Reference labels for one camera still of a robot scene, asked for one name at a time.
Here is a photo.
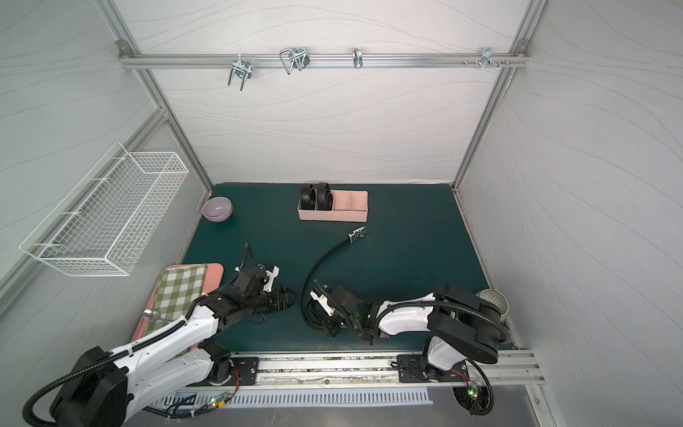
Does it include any pink divided storage box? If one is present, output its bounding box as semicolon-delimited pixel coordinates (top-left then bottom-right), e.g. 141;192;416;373
297;190;369;223

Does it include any long black belt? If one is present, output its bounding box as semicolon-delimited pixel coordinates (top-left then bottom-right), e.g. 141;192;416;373
299;183;317;210

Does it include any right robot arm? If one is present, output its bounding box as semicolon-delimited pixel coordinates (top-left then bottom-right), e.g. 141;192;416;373
304;282;510;381

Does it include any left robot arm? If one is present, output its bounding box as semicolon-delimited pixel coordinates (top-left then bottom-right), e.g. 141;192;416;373
22;264;298;426

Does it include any pink tray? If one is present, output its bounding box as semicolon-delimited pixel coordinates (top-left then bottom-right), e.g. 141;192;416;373
132;263;224;342

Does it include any green checked cloth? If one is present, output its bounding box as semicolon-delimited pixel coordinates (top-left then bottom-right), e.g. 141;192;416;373
143;264;208;336

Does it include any purple bowl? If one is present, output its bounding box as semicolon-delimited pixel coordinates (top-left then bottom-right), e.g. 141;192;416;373
201;197;234;222

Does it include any white ribbed cup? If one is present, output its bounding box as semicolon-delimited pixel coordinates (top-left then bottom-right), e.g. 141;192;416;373
476;288;510;318

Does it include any metal hook clamp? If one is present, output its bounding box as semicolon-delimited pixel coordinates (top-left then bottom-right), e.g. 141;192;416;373
228;54;253;92
351;47;363;69
462;48;510;69
279;47;311;75

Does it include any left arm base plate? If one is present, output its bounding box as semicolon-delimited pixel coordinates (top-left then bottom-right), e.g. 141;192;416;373
182;356;261;388

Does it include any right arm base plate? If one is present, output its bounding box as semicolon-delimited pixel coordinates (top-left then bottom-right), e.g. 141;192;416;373
391;354;470;384

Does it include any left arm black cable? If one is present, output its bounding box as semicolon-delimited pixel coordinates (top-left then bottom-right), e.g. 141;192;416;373
141;373;241;420

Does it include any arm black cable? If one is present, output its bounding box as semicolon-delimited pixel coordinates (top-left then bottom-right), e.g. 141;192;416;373
141;373;241;420
452;357;496;417

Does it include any white wire basket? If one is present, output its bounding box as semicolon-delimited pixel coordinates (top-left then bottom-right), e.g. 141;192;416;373
19;142;189;278

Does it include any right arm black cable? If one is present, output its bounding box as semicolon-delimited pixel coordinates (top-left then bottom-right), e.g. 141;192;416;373
452;357;496;417

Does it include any front aluminium frame rail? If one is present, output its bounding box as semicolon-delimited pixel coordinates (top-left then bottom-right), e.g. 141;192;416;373
105;349;546;393

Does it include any horizontal aluminium rail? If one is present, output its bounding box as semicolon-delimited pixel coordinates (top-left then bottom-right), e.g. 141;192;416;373
119;51;530;70

